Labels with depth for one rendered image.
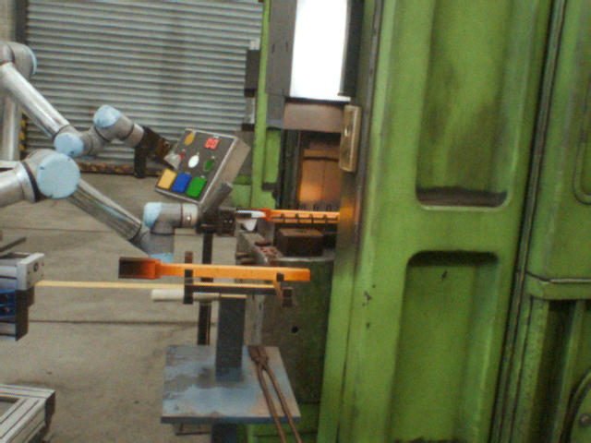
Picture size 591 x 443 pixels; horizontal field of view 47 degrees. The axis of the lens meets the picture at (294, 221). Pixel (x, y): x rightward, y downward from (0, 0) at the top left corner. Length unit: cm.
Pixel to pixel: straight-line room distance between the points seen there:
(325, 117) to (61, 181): 77
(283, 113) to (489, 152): 59
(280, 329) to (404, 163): 62
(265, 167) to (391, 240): 530
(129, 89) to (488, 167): 838
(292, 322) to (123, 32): 827
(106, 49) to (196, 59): 123
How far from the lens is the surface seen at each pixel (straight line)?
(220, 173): 247
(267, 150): 697
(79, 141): 220
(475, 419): 207
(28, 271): 235
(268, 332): 198
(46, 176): 185
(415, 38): 172
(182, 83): 995
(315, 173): 234
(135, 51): 996
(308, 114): 203
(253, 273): 159
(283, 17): 210
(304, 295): 198
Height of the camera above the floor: 138
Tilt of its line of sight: 11 degrees down
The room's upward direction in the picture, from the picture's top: 5 degrees clockwise
